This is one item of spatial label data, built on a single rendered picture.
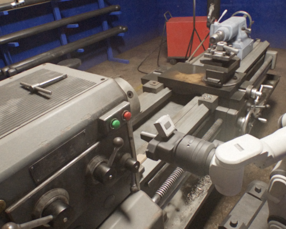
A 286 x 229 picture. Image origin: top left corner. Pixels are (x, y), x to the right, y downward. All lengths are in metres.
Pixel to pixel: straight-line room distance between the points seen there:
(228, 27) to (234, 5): 3.42
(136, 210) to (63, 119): 0.52
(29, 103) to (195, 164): 0.52
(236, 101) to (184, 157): 1.08
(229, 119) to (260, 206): 0.64
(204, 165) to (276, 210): 1.12
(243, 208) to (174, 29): 3.28
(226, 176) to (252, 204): 1.34
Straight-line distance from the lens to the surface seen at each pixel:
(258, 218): 1.88
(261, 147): 0.59
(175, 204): 1.58
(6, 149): 0.68
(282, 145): 0.65
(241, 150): 0.57
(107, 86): 0.82
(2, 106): 0.85
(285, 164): 1.43
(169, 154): 0.62
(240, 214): 1.84
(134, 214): 1.05
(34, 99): 0.82
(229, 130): 1.71
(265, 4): 5.50
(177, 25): 4.40
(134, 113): 1.14
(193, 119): 1.48
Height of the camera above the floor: 1.66
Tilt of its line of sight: 30 degrees down
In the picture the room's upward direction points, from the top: 7 degrees counter-clockwise
